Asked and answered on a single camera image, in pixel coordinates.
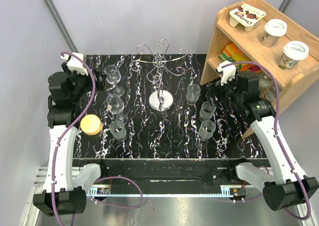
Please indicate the clear wine glass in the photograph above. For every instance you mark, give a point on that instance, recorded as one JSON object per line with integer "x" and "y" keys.
{"x": 114, "y": 77}
{"x": 116, "y": 107}

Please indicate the near paper coffee cup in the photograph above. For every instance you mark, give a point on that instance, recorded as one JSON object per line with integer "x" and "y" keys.
{"x": 293, "y": 53}

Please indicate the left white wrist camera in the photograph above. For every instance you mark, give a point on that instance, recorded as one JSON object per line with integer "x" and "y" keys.
{"x": 74, "y": 64}

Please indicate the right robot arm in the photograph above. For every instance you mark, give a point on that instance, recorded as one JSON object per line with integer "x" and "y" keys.
{"x": 288, "y": 185}

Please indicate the far paper coffee cup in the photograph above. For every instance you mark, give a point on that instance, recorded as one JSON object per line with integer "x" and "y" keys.
{"x": 274, "y": 29}

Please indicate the chocolate yogurt cup pack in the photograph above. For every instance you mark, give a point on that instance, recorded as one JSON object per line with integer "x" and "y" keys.
{"x": 246, "y": 15}

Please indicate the far clear wine glass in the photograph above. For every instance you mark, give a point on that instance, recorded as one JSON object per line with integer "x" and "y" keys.
{"x": 114, "y": 77}

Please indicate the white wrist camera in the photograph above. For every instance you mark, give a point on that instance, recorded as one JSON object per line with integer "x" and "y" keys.
{"x": 74, "y": 64}
{"x": 228, "y": 71}

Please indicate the left ribbed glass goblet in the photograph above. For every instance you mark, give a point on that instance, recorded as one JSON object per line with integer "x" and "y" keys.
{"x": 118, "y": 130}

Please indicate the wooden shelf unit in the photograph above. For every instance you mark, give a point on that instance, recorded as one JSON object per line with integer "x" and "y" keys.
{"x": 292, "y": 82}

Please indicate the middle clear wine glass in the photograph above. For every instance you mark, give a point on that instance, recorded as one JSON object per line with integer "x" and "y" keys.
{"x": 116, "y": 107}

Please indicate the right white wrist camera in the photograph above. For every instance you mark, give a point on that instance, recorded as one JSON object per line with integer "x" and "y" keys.
{"x": 228, "y": 71}

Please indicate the chrome wine glass rack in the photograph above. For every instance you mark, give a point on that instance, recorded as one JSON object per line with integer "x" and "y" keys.
{"x": 160, "y": 100}

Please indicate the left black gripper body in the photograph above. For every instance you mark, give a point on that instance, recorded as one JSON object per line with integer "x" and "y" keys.
{"x": 81, "y": 82}

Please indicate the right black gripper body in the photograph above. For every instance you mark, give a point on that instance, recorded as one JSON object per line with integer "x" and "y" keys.
{"x": 229, "y": 91}

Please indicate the paper coffee cup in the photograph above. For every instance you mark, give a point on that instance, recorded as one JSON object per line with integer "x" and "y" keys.
{"x": 293, "y": 53}
{"x": 274, "y": 29}

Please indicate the colourful sponge pack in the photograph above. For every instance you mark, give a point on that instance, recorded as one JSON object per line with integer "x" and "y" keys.
{"x": 232, "y": 53}

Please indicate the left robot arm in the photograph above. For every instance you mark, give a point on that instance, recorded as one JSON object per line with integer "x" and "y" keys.
{"x": 63, "y": 193}

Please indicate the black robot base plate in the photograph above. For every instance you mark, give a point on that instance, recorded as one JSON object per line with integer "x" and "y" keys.
{"x": 164, "y": 177}

